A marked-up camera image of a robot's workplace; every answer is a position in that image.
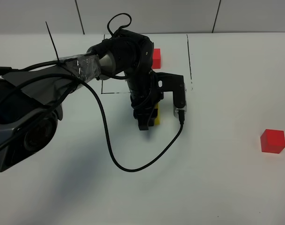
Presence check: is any black left camera cable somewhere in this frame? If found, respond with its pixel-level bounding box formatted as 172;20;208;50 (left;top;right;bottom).
0;13;186;172

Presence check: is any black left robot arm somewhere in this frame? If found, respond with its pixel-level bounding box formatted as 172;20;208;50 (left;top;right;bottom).
0;30;162;172

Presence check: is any red template block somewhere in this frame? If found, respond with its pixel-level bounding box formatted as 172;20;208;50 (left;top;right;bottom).
152;48;161;69

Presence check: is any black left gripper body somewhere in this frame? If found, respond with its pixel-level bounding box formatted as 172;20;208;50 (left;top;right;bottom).
130;87;164;120

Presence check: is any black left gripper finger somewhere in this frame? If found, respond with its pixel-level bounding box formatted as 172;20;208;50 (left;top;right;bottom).
148;106;158;126
137;115;149;131

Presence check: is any yellow block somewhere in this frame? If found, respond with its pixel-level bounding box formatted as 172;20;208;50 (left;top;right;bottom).
154;103;161;125

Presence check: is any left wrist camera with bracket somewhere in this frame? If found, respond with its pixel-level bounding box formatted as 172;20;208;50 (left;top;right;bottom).
155;72;187;118

